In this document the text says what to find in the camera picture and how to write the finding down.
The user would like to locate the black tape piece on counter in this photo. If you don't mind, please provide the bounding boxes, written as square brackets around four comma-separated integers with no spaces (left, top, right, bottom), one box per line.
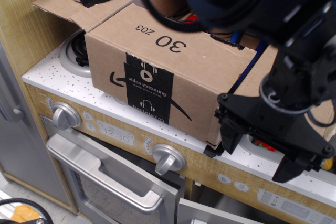
[203,144,224,158]

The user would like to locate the silver toy stove burner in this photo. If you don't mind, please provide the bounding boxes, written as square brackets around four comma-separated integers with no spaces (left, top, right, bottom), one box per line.
[59,30,91,78]

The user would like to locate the orange object at bottom left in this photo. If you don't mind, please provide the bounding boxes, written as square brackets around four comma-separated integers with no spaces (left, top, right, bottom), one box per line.
[10,205,40,223]

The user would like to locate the right silver oven knob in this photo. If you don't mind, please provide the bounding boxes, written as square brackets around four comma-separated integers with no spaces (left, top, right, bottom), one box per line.
[152,144,186,176]

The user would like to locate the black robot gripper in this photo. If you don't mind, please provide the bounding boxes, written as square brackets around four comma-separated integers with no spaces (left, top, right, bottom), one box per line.
[216,50,335,183]

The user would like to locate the silver dishwasher door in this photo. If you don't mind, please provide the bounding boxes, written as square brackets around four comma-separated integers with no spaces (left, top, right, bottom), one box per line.
[177,199,263,223]

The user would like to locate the yellow toy corn cob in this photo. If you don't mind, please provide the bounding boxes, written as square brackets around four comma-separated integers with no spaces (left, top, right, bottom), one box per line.
[322,157,334,171]

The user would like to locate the silver toy sink basin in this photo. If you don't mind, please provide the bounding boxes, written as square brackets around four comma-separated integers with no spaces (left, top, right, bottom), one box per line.
[236,132,336,183]

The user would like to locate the silver toy oven door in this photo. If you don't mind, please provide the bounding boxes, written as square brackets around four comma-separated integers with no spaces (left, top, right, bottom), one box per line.
[46,134,184,223]

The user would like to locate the large brown cardboard box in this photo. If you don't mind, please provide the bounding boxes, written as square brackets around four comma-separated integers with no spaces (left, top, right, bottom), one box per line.
[30,0,336,154]

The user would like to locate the silver oven knob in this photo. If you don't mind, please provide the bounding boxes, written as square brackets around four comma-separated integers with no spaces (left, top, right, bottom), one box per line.
[152,144,186,176]
[52,102,82,131]

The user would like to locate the blue object in box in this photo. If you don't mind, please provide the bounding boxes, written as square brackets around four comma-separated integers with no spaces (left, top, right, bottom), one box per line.
[229,30,243,44]

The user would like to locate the left silver oven knob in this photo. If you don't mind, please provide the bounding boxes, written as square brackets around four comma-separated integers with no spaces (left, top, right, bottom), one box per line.
[52,102,82,131]

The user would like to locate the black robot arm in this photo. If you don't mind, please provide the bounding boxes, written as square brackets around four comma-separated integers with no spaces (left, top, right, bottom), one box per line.
[142,0,335,183]

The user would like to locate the silver toy fridge door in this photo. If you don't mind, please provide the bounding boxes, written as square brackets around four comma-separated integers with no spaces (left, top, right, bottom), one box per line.
[1,49,70,206]

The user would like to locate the black cable loop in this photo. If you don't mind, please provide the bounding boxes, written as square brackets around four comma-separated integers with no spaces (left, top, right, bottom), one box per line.
[0,198,52,224]

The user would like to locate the red plastic toy piece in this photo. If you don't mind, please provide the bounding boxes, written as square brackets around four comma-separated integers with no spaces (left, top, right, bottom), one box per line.
[252,139,276,152]

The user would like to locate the orange red toy in box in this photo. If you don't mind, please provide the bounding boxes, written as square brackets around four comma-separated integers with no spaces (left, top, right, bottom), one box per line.
[179,14,199,24]

